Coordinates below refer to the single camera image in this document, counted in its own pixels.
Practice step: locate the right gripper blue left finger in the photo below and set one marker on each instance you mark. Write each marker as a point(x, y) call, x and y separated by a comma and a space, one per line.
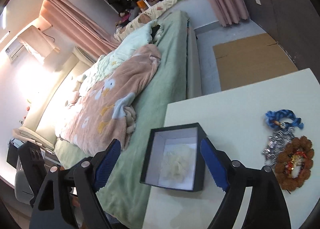
point(53, 206)

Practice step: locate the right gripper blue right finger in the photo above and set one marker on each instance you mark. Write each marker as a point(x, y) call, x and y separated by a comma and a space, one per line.
point(267, 206)

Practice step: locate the silver chain jewelry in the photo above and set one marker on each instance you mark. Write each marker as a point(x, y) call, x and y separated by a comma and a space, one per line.
point(276, 144)

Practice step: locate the black square jewelry box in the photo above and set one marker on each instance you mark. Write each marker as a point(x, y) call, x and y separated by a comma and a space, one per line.
point(159, 139)

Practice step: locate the beige padded headboard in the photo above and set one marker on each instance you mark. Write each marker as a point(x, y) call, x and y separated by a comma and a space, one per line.
point(45, 111)

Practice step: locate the green sheeted bed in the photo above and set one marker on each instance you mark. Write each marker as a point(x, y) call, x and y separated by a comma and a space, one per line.
point(177, 78)

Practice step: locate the pink duck print blanket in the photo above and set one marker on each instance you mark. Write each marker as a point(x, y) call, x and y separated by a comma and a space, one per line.
point(106, 113)

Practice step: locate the white square table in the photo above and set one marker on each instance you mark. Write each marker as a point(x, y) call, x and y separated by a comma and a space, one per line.
point(234, 120)

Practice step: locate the flattened brown cardboard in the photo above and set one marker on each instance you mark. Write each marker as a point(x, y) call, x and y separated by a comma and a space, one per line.
point(251, 60)

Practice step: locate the pink curtain left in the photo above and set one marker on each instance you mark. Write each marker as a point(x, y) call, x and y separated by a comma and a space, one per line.
point(76, 25)

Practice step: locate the floral window seat cushion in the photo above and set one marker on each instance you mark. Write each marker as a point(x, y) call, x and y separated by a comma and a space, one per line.
point(143, 18)

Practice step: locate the pale green floral duvet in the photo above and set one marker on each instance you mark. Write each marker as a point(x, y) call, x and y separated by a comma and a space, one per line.
point(107, 64)

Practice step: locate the dark wood wardrobe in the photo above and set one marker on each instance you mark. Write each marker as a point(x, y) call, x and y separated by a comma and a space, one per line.
point(294, 24)

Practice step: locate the covered wall air conditioner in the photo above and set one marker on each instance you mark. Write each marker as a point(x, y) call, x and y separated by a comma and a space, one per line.
point(35, 42)

